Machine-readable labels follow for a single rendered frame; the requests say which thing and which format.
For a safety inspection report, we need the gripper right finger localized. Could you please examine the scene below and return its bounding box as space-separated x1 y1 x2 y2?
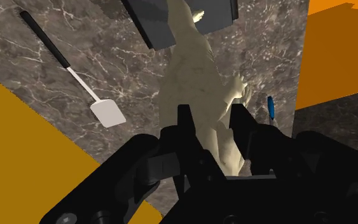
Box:
228 103 358 224

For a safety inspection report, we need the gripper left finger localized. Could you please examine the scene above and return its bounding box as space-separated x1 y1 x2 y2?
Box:
38 104 226 224

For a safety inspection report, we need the blue pen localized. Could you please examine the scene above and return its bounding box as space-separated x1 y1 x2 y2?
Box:
266 95 276 125

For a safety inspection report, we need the cream stone figure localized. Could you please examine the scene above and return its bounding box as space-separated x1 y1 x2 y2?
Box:
158 0 252 177

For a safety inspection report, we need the dark grey robot stand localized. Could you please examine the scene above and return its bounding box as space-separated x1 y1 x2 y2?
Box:
121 0 239 51

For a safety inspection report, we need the black handled white spatula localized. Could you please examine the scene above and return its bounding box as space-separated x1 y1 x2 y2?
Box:
18 10 127 129

